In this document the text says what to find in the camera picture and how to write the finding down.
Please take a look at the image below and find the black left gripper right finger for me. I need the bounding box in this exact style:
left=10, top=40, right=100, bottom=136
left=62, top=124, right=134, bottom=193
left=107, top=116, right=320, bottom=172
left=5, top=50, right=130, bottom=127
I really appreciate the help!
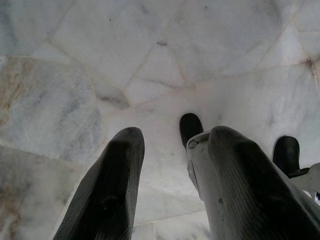
left=206, top=125, right=320, bottom=240

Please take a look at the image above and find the robot right leg black foot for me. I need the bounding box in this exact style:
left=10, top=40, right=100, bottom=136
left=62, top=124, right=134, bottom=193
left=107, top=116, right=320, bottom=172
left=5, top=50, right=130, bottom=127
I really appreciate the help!
left=272, top=135, right=320, bottom=201

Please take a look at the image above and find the robot left leg black foot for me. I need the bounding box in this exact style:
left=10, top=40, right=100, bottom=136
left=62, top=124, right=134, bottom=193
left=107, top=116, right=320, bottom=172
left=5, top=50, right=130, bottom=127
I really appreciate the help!
left=179, top=112, right=213, bottom=201

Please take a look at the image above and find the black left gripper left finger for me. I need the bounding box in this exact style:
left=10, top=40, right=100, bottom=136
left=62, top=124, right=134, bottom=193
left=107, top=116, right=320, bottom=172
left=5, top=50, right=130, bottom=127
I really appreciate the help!
left=53, top=126, right=146, bottom=240

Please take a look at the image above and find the robot leg black foot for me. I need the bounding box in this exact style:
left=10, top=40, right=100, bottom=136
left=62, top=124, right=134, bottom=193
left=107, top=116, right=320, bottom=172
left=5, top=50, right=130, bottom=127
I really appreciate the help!
left=179, top=112, right=213, bottom=201
left=272, top=135, right=320, bottom=201

